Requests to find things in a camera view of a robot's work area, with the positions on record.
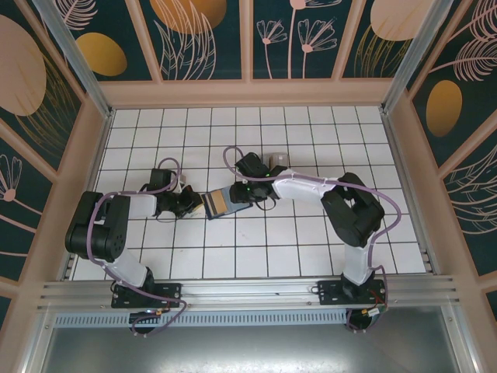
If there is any navy card holder wallet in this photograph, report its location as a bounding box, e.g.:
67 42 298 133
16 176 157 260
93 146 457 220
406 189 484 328
201 188 255 222

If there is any gold striped credit card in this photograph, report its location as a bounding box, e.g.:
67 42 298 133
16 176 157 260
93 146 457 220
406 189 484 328
203 188 231 218

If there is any clear plastic card box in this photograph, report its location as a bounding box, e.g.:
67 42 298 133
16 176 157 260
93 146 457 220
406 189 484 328
263 152 290 170

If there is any grey metal sheet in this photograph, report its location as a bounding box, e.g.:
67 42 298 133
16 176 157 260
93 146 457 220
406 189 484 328
23 305 477 373

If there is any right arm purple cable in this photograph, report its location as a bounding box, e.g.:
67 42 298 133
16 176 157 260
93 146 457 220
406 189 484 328
223 145 402 334

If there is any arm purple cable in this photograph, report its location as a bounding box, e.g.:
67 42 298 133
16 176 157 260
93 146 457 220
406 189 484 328
86 156 190 336
223 145 402 334

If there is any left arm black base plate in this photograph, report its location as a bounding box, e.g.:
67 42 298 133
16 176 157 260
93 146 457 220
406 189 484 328
111 282 183 309

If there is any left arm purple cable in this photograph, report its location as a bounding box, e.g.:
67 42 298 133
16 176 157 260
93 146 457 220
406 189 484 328
86 156 190 336

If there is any aluminium frame rail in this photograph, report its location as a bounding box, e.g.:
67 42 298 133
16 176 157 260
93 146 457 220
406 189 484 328
36 274 464 312

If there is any slotted grey cable duct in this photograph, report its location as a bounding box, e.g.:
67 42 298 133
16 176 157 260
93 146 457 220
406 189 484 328
52 309 351 328

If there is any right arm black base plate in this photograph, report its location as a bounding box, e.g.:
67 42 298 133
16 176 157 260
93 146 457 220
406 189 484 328
317 278 390 306

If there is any aluminium corner post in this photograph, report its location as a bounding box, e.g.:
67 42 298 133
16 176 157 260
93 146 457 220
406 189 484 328
379 0 444 116
33 0 114 120

